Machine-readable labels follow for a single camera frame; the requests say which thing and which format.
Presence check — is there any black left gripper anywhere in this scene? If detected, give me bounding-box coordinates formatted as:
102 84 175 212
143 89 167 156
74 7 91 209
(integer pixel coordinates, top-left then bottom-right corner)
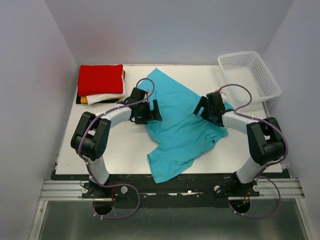
136 99 162 125

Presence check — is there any teal t shirt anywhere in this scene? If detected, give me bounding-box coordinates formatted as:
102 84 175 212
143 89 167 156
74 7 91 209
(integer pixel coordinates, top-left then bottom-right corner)
138 68 228 184

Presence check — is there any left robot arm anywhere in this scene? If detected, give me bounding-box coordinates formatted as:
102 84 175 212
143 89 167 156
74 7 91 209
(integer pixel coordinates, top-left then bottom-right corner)
70 87 163 198

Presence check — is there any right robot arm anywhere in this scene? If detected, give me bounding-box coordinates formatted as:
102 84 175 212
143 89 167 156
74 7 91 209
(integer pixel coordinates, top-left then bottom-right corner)
193 91 289 196

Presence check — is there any white plastic mesh basket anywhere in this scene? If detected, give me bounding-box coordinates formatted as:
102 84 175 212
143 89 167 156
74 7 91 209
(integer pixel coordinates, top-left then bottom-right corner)
217 51 282 104

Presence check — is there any white folded t shirt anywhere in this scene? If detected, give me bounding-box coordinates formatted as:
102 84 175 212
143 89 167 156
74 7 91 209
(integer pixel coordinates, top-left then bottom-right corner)
86 73 127 105

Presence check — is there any red folded t shirt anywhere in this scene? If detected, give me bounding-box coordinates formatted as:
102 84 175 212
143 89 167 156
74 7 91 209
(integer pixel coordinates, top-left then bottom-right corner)
77 64 124 97

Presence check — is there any yellow folded t shirt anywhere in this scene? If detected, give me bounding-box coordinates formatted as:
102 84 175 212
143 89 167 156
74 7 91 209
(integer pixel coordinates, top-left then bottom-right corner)
75 70 126 105

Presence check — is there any black folded t shirt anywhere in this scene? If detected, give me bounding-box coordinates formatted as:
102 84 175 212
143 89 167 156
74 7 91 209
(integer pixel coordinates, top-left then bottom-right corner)
75 96 122 105

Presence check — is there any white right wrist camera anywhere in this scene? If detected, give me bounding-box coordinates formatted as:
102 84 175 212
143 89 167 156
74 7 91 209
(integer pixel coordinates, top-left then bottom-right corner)
217 89 227 99

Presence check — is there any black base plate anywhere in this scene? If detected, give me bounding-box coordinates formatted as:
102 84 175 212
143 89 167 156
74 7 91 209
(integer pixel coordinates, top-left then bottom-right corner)
86 173 256 209

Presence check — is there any aluminium mounting rail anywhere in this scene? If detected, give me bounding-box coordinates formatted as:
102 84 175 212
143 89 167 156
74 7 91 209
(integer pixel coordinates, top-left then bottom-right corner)
40 178 305 201

